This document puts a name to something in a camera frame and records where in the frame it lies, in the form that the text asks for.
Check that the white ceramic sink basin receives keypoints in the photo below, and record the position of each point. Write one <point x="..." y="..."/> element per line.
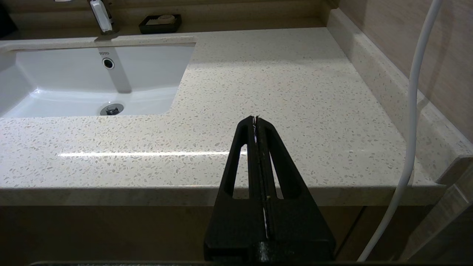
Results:
<point x="66" y="85"/>

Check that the beige soap bar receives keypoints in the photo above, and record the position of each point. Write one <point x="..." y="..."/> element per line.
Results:
<point x="162" y="19"/>

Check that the chrome sink drain plug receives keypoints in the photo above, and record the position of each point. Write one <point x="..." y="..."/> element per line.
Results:
<point x="111" y="109"/>

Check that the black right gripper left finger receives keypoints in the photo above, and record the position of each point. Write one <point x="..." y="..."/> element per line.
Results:
<point x="236" y="225"/>

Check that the chrome faucet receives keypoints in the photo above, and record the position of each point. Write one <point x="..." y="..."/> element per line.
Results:
<point x="100" y="16"/>

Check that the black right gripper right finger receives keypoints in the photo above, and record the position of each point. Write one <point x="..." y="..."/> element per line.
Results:
<point x="299" y="229"/>

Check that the black soap dish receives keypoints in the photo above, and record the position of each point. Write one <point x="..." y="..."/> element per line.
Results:
<point x="147" y="28"/>

